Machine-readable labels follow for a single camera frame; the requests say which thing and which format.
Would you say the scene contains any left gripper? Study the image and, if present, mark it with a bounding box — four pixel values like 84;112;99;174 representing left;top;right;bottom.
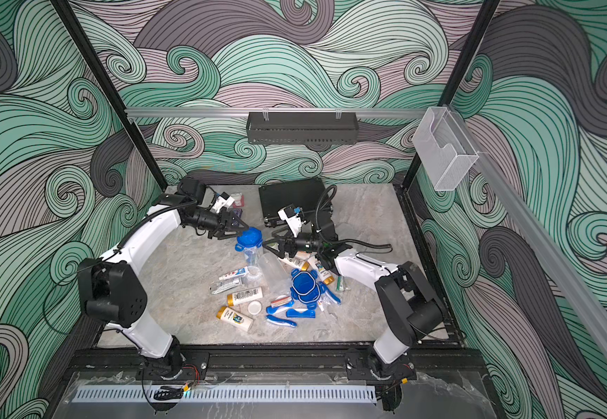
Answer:
186;209;249;241

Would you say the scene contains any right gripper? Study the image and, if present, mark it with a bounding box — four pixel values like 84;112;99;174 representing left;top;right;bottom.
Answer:
266;225;326;260

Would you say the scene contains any blue-lid container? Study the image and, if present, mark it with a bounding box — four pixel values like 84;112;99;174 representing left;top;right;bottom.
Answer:
234;227;262;266
247;252;290;289

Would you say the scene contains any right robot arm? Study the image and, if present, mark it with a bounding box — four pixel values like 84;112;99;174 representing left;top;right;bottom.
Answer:
263;233;447;380

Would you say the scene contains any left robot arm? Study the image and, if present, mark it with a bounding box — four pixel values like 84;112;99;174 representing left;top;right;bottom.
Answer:
76;193;249;380

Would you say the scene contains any small pink-capped bottle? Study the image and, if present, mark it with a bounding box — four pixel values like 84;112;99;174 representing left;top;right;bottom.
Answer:
231;193;245;208

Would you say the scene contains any red white small packet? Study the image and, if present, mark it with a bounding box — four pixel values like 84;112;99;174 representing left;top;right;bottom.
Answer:
270;295;293;307

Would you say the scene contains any black hard case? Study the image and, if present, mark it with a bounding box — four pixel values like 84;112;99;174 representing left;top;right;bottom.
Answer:
259;178;325;228

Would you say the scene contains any toothpaste and brush packet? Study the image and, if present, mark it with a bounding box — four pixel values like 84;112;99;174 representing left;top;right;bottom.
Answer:
317;284;342;312

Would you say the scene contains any round white soap disc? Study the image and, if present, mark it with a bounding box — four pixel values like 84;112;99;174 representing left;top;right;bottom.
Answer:
247;300;262;316

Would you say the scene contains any yellow-cap bottle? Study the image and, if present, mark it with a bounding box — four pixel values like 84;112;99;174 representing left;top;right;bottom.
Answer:
216;306;254;332
226;287;263;307

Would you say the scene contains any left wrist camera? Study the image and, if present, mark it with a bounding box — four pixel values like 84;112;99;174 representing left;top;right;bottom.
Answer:
176;176;236;213

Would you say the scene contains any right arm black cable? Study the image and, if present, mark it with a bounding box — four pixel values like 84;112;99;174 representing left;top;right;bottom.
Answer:
313;184;393;252

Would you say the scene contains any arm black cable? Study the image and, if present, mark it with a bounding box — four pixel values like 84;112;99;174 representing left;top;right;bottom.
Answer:
313;184;393;252
40;201;189;336

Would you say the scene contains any black wall shelf tray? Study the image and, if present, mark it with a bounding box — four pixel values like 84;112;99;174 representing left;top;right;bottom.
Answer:
246;111;359;146

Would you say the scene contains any white slotted cable duct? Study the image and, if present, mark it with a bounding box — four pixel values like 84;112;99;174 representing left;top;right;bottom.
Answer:
70;384;378;404

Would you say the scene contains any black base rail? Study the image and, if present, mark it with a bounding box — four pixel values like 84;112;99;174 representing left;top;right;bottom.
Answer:
68;342;484;378

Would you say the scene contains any clear acrylic wall holder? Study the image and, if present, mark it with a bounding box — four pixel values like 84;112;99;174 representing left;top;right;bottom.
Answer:
413;106;478;192

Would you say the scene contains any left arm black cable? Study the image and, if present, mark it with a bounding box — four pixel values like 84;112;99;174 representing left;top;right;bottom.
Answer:
40;201;189;336

